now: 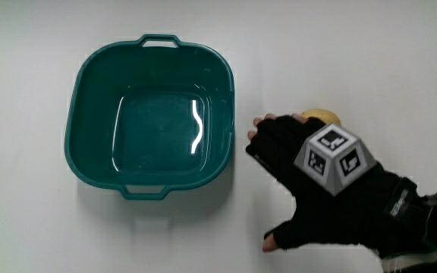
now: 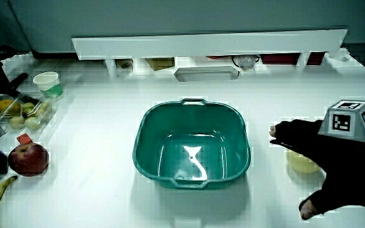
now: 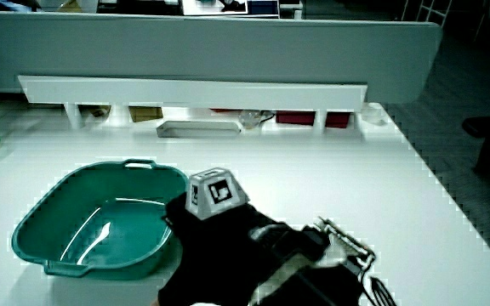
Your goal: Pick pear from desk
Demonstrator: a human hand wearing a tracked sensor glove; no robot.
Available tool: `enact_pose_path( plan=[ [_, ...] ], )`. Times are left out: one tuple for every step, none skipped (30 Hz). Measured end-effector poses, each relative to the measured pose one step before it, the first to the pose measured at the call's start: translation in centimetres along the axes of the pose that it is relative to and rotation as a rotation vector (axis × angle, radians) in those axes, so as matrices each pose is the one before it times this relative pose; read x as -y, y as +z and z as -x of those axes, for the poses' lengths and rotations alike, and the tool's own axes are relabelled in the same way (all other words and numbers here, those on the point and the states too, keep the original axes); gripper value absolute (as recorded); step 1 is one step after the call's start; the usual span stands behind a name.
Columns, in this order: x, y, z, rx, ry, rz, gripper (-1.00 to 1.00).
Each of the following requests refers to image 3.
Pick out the person's right hand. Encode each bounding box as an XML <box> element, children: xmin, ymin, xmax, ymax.
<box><xmin>157</xmin><ymin>167</ymin><xmax>298</xmax><ymax>306</ymax></box>

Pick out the white desk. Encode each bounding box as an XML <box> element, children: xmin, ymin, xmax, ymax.
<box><xmin>0</xmin><ymin>100</ymin><xmax>490</xmax><ymax>306</ymax></box>

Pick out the green plastic basin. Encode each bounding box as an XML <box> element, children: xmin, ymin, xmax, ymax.
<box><xmin>10</xmin><ymin>158</ymin><xmax>190</xmax><ymax>281</ymax></box>

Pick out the white flat tray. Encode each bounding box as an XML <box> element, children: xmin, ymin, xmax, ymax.
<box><xmin>156</xmin><ymin>120</ymin><xmax>243</xmax><ymax>139</ymax></box>

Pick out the clear plastic bag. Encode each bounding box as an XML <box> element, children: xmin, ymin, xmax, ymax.
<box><xmin>239</xmin><ymin>110</ymin><xmax>276</xmax><ymax>130</ymax></box>

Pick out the brown cardboard box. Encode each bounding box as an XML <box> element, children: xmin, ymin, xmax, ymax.
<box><xmin>128</xmin><ymin>105</ymin><xmax>164</xmax><ymax>123</ymax></box>

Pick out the wide red box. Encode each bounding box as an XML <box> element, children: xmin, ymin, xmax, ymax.
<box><xmin>275</xmin><ymin>110</ymin><xmax>316</xmax><ymax>126</ymax></box>

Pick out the white desktop shelf riser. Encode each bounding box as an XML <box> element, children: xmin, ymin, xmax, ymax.
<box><xmin>17</xmin><ymin>75</ymin><xmax>368</xmax><ymax>131</ymax></box>

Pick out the narrow red box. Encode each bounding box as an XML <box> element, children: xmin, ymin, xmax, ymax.
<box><xmin>324</xmin><ymin>111</ymin><xmax>351</xmax><ymax>129</ymax></box>

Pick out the clear plastic cup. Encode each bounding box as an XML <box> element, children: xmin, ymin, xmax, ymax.
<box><xmin>361</xmin><ymin>104</ymin><xmax>387</xmax><ymax>127</ymax></box>

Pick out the white and blue box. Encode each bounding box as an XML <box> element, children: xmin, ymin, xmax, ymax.
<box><xmin>180</xmin><ymin>0</ymin><xmax>281</xmax><ymax>20</ymax></box>

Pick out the black chair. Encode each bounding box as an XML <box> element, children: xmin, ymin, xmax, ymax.
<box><xmin>461</xmin><ymin>115</ymin><xmax>490</xmax><ymax>173</ymax></box>

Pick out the grey partition wall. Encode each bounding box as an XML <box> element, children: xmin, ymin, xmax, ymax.
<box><xmin>0</xmin><ymin>11</ymin><xmax>443</xmax><ymax>105</ymax></box>

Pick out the white rack frame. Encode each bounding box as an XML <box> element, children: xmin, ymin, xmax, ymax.
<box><xmin>401</xmin><ymin>0</ymin><xmax>453</xmax><ymax>27</ymax></box>

